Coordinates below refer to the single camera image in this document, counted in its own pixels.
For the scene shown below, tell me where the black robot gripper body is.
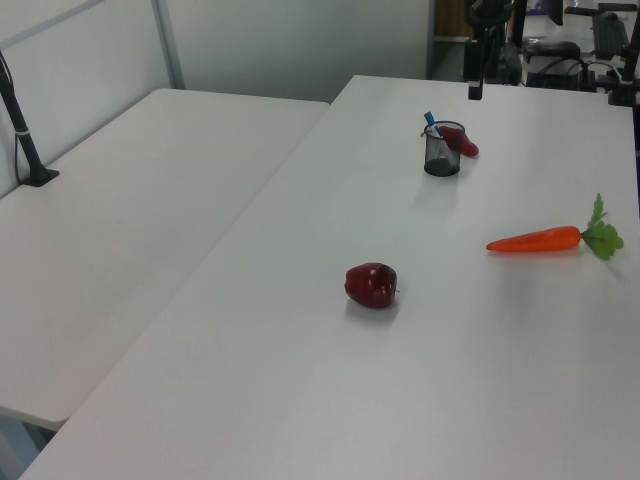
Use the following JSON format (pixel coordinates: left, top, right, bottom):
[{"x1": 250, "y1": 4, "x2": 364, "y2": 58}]
[{"x1": 463, "y1": 38, "x2": 486, "y2": 84}]

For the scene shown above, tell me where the white marker pen blue cap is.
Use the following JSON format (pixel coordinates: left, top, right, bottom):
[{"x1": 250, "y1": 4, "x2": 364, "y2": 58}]
[{"x1": 423, "y1": 111, "x2": 446, "y2": 144}]

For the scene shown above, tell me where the black mesh pen holder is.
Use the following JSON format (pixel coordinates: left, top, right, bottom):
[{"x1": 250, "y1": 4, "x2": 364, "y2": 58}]
[{"x1": 422, "y1": 120, "x2": 467, "y2": 177}]

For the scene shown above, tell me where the black electronics box green light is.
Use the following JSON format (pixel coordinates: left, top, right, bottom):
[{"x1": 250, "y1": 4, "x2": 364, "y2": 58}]
[{"x1": 484, "y1": 42, "x2": 523, "y2": 85}]

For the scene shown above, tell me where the yellow panel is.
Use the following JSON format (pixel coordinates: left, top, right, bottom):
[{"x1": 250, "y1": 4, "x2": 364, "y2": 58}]
[{"x1": 433, "y1": 0, "x2": 472, "y2": 39}]

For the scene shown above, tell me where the red chili pepper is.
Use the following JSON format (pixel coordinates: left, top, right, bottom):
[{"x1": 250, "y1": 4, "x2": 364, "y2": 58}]
[{"x1": 438, "y1": 125, "x2": 481, "y2": 159}]

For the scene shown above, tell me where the black vertical pole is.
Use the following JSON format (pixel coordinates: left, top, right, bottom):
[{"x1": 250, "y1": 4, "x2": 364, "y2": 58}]
[{"x1": 511, "y1": 0, "x2": 527, "y2": 54}]

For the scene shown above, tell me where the black flat device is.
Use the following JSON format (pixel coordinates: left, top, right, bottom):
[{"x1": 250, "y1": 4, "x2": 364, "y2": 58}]
[{"x1": 522, "y1": 39, "x2": 582, "y2": 58}]

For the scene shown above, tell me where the black computer keyboard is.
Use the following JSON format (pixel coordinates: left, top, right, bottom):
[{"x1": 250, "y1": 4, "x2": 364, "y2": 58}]
[{"x1": 591, "y1": 11, "x2": 632, "y2": 59}]

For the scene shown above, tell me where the black clamp stand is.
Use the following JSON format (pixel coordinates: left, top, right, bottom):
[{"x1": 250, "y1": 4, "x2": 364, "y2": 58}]
[{"x1": 606, "y1": 33, "x2": 640, "y2": 107}]

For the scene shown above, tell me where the orange carrot with green leaves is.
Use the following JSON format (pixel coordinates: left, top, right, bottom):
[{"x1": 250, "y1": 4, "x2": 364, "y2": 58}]
[{"x1": 485, "y1": 193, "x2": 625, "y2": 262}]

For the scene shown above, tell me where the dark red apple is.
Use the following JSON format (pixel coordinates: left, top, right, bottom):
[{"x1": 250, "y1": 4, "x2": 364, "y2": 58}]
[{"x1": 343, "y1": 261, "x2": 402, "y2": 310}]

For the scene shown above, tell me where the black control box with cables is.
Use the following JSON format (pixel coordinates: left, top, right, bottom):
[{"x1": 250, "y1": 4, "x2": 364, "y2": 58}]
[{"x1": 525, "y1": 58, "x2": 597, "y2": 92}]

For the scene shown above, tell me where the grey partition frame post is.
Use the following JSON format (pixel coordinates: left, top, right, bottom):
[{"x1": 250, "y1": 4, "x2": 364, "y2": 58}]
[{"x1": 151, "y1": 0, "x2": 187, "y2": 92}]

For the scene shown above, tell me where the black camera stand pole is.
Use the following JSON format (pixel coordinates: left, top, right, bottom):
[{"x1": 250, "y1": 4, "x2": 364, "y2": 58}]
[{"x1": 0, "y1": 49, "x2": 60, "y2": 188}]

